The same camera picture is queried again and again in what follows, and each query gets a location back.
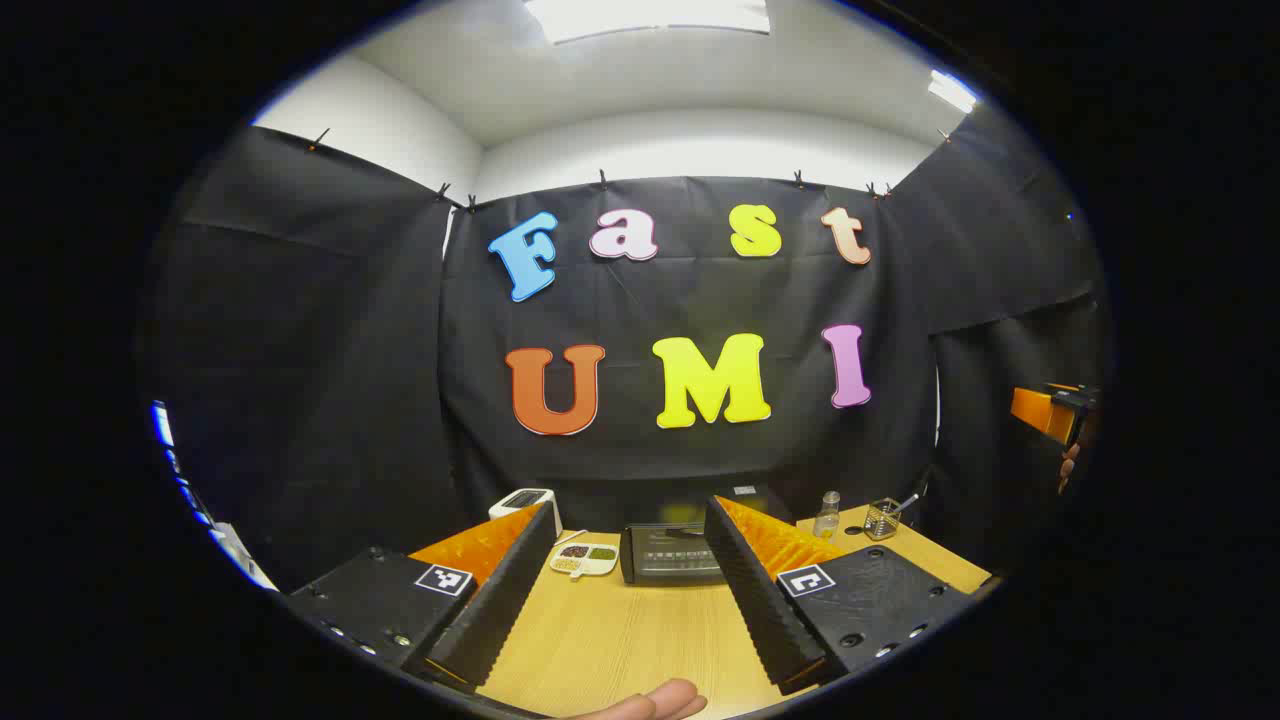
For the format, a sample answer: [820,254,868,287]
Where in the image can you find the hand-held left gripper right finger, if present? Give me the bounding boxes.
[703,495,977,697]

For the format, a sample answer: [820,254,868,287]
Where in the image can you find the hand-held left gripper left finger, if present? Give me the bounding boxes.
[285,502,561,693]

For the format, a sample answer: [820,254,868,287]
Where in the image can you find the black electric oven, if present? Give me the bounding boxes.
[618,483,791,588]

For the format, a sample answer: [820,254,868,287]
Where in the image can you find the white divided dish with grains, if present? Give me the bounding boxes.
[549,542,621,580]

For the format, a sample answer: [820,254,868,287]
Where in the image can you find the white toaster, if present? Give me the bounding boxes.
[488,488,562,538]

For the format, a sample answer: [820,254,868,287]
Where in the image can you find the black backdrop cloth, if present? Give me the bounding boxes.
[140,105,1111,591]

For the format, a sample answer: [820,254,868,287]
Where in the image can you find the small ceiling light panel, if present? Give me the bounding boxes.
[926,69,979,114]

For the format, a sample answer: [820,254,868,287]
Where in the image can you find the large ceiling light panel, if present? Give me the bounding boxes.
[524,0,772,46]

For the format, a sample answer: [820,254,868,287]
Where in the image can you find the wire mesh utensil holder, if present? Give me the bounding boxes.
[863,493,920,542]

